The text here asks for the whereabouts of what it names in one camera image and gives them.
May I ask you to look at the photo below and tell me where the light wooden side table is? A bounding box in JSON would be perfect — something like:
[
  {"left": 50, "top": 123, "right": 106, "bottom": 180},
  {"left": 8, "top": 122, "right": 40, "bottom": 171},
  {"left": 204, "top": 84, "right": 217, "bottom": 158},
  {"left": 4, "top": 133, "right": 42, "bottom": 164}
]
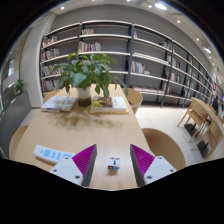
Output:
[{"left": 190, "top": 96, "right": 224, "bottom": 133}]

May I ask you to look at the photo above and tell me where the group of ceiling lights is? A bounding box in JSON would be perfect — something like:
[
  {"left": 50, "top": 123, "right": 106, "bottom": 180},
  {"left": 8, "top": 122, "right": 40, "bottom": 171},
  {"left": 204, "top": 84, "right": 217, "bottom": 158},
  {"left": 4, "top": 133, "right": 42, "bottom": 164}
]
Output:
[{"left": 59, "top": 0, "right": 214, "bottom": 56}]

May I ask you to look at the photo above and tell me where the small white charger block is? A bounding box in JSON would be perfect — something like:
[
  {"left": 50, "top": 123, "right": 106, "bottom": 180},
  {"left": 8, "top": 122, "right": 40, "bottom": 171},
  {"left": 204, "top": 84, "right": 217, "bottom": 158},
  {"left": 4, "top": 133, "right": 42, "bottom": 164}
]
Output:
[{"left": 107, "top": 156, "right": 122, "bottom": 172}]

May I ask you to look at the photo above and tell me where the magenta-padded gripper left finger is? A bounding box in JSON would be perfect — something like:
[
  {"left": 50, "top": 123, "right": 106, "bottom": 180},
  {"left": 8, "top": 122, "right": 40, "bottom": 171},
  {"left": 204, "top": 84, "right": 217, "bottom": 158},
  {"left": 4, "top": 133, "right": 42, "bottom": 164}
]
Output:
[{"left": 49, "top": 143, "right": 98, "bottom": 188}]

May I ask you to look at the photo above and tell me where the stack of pale-covered books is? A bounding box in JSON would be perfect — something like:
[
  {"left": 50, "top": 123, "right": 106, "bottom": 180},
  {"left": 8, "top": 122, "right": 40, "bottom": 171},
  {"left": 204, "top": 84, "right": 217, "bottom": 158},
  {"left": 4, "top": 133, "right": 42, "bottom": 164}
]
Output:
[{"left": 40, "top": 95, "right": 78, "bottom": 113}]

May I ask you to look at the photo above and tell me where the small green ledge plant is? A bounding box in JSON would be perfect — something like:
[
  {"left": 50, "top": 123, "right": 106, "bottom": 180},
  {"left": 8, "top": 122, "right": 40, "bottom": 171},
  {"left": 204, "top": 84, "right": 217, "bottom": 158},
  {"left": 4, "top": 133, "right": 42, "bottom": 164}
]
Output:
[{"left": 13, "top": 79, "right": 29, "bottom": 96}]

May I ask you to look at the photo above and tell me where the round-backed wooden chair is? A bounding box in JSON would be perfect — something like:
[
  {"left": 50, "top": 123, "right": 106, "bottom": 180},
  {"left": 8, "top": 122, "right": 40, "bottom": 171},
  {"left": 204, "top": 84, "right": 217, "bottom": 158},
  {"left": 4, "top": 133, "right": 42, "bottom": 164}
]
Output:
[
  {"left": 141, "top": 127, "right": 187, "bottom": 171},
  {"left": 42, "top": 89, "right": 63, "bottom": 104},
  {"left": 121, "top": 87, "right": 144, "bottom": 115}
]

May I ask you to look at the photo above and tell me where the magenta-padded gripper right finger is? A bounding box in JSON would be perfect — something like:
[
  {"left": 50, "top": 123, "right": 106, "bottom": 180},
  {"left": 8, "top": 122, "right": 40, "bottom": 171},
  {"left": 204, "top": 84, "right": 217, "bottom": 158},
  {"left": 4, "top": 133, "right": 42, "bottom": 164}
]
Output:
[{"left": 129, "top": 143, "right": 178, "bottom": 188}]

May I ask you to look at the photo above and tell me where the green potted plant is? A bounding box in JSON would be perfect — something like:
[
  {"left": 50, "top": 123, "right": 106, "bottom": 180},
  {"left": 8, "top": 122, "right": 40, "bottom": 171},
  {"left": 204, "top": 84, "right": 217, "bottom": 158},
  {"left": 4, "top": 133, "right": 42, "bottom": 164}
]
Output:
[{"left": 51, "top": 49, "right": 129, "bottom": 108}]

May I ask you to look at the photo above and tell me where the stack of yellow-covered books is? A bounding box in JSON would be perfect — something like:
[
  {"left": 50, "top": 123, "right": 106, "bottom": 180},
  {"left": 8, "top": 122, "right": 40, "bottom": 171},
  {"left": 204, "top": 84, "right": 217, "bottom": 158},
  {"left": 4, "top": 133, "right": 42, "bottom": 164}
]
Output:
[{"left": 89, "top": 95, "right": 130, "bottom": 116}]

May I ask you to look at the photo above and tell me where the grey shelf unit with books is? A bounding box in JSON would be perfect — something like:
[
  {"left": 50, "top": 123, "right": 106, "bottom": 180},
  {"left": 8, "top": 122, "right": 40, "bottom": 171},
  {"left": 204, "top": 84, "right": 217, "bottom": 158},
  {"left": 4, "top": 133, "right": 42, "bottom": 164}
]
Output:
[{"left": 39, "top": 19, "right": 218, "bottom": 108}]

